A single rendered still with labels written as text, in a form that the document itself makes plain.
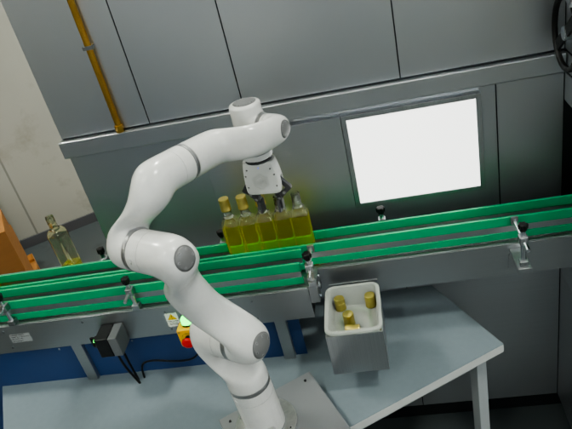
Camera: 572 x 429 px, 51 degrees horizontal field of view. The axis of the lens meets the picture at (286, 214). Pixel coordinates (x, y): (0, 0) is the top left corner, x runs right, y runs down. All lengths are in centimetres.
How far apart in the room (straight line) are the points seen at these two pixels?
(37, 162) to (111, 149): 291
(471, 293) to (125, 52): 149
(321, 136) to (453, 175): 46
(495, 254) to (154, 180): 115
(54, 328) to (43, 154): 286
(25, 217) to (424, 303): 362
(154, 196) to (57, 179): 375
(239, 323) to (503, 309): 123
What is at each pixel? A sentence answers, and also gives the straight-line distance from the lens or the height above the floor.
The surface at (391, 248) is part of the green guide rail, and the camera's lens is 199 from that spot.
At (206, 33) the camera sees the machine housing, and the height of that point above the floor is 182.
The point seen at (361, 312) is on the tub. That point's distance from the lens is 198.
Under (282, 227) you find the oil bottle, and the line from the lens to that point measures 196.
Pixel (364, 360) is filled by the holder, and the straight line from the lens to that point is 189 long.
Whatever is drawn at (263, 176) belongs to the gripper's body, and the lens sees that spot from 165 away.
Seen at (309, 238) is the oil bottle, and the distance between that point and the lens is 198.
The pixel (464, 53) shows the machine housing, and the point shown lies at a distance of 194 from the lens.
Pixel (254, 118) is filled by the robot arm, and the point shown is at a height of 167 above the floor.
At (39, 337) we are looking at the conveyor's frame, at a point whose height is 98.
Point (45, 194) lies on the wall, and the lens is 510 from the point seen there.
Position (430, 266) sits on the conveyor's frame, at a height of 100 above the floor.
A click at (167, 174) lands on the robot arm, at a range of 134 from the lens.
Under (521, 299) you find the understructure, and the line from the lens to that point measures 246.
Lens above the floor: 223
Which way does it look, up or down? 30 degrees down
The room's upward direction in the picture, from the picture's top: 14 degrees counter-clockwise
